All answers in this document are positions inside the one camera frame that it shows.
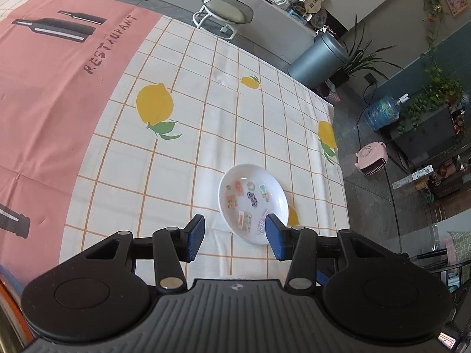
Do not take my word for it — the white sticker pattern plate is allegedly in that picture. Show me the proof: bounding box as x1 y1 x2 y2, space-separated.
218 164 289 246

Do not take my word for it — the hanging vine plant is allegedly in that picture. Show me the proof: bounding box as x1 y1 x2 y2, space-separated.
421 0 447 59

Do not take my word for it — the green pothos plant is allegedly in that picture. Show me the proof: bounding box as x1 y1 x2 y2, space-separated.
397 66 466 135

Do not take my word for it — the long-leaf potted plant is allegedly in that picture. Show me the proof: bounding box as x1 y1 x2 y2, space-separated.
331 13 403 81

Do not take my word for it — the pink space heater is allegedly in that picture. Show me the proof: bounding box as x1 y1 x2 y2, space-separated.
355 141 389 176

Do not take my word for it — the white power strip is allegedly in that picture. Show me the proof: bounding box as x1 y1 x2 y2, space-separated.
393 167 435 190

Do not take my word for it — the dark low cabinet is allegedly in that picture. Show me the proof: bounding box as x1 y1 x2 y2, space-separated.
390 106 471 207

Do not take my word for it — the white round stool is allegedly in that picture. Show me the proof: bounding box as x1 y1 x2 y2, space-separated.
192 0 254 41

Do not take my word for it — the blue water bottle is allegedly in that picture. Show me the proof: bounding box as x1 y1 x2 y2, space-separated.
364 93 411 131

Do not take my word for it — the pink bottle print mat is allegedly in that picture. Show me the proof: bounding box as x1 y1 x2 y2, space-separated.
0 0 164 276

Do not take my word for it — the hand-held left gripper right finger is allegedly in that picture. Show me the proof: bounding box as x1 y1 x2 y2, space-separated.
265 213 396 295

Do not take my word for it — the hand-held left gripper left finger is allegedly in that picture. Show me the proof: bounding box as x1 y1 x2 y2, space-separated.
84 214 206 295

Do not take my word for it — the grey trash can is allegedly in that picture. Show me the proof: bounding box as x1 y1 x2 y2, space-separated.
288 31 348 89

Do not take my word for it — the lemon print checked tablecloth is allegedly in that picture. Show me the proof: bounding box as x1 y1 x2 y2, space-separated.
0 0 348 289

